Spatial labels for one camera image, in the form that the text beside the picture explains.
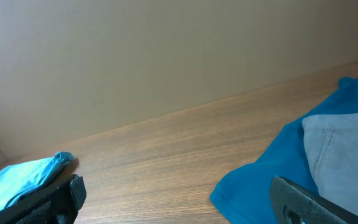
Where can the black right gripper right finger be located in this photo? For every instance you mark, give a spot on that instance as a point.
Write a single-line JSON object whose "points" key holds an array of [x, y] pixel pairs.
{"points": [[293, 204]]}

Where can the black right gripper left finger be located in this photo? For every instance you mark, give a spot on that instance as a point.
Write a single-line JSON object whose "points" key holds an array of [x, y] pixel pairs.
{"points": [[57, 203]]}

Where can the grey shorts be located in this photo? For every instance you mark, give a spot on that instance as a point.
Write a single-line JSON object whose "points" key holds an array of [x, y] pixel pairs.
{"points": [[331, 146]]}

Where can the blue shirt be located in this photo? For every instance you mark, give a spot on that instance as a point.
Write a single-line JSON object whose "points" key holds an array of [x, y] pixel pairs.
{"points": [[242, 196]]}

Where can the folded light blue jeans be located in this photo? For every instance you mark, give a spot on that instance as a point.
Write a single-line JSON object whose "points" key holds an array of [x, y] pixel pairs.
{"points": [[20, 180]]}

